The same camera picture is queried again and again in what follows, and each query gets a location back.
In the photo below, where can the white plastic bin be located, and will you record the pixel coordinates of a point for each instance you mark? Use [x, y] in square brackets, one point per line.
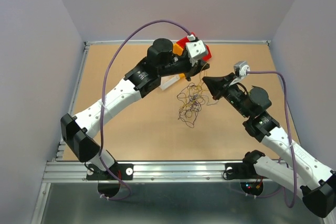
[168, 81]

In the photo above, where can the yellow plastic bin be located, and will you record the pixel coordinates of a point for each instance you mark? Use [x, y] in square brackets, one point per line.
[177, 49]

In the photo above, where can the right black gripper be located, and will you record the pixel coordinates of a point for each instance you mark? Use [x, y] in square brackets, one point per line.
[219, 85]

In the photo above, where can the red plastic bin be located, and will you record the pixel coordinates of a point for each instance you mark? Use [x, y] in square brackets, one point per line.
[184, 40]

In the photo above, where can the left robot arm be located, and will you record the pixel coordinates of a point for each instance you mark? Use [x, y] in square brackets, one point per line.
[78, 131]

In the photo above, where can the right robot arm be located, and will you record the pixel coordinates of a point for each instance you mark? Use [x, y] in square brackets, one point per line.
[310, 180]

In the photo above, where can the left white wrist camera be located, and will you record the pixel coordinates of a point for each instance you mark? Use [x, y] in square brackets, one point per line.
[196, 49]

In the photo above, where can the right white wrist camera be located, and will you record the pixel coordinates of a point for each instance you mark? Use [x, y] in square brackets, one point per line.
[240, 72]

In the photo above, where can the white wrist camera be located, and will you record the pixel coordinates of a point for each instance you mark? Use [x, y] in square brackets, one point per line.
[196, 49]
[240, 72]

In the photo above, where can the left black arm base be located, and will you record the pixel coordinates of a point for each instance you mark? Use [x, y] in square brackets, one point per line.
[122, 171]

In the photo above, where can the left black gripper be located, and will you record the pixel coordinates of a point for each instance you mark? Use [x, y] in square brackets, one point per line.
[193, 70]

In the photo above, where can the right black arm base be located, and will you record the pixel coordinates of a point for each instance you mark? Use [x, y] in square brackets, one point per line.
[244, 170]

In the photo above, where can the aluminium front rail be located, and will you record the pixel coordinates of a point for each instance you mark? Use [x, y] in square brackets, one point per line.
[143, 172]

